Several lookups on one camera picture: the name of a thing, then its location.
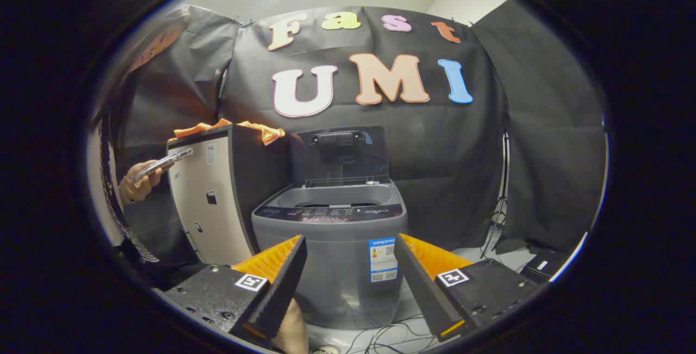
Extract metal backdrop stand pole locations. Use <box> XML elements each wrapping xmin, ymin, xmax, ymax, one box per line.
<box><xmin>216</xmin><ymin>66</ymin><xmax>228</xmax><ymax>121</ymax></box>

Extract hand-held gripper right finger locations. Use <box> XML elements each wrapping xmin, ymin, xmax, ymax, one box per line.
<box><xmin>394</xmin><ymin>233</ymin><xmax>544</xmax><ymax>344</ymax></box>

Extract orange shirt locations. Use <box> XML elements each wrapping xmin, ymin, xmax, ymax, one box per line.
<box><xmin>167</xmin><ymin>119</ymin><xmax>286</xmax><ymax>146</ymax></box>

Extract black backdrop cloth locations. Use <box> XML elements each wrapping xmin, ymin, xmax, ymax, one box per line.
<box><xmin>111</xmin><ymin>5</ymin><xmax>607</xmax><ymax>268</ymax></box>

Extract backdrop stand tripod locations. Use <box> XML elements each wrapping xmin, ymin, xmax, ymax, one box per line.
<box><xmin>481</xmin><ymin>131</ymin><xmax>512</xmax><ymax>259</ymax></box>

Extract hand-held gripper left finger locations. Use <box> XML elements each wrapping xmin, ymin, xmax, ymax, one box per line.
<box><xmin>155</xmin><ymin>234</ymin><xmax>308</xmax><ymax>350</ymax></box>

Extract black floor cables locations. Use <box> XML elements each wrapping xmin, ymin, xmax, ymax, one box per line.
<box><xmin>345</xmin><ymin>313</ymin><xmax>441</xmax><ymax>354</ymax></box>

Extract smartphone in clear case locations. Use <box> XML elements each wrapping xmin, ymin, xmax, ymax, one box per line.
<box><xmin>132</xmin><ymin>147</ymin><xmax>194</xmax><ymax>182</ymax></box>

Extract black box with white label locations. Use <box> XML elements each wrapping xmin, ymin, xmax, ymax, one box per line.
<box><xmin>519</xmin><ymin>248</ymin><xmax>571</xmax><ymax>284</ymax></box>

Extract black and cream cabinet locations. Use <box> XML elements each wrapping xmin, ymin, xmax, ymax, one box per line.
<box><xmin>166</xmin><ymin>124</ymin><xmax>291</xmax><ymax>266</ymax></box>

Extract grey washing machine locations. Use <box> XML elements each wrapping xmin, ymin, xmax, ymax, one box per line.
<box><xmin>251</xmin><ymin>180</ymin><xmax>408</xmax><ymax>330</ymax></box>

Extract dark washing machine lid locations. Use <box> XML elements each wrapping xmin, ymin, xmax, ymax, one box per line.
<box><xmin>289</xmin><ymin>126</ymin><xmax>391</xmax><ymax>187</ymax></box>

